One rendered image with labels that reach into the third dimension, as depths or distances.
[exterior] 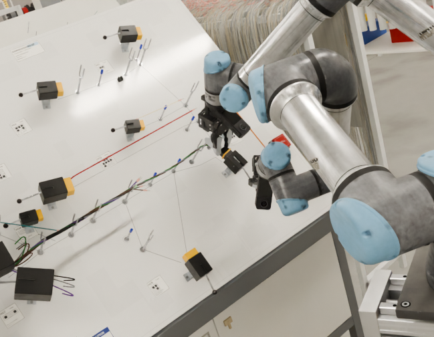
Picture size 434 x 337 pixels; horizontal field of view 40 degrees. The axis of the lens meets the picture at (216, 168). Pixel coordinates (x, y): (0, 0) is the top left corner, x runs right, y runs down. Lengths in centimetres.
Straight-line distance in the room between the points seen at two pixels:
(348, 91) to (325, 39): 159
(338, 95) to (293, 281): 91
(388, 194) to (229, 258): 95
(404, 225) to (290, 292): 114
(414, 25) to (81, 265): 108
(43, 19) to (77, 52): 321
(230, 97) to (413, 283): 68
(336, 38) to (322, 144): 180
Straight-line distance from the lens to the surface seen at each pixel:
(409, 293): 111
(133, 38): 206
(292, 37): 147
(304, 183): 157
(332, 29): 286
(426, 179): 99
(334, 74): 127
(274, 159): 155
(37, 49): 207
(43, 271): 157
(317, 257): 211
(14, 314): 169
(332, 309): 224
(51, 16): 531
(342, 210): 96
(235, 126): 178
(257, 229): 191
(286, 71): 124
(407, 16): 156
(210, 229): 186
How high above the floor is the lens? 182
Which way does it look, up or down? 21 degrees down
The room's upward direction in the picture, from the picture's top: 17 degrees counter-clockwise
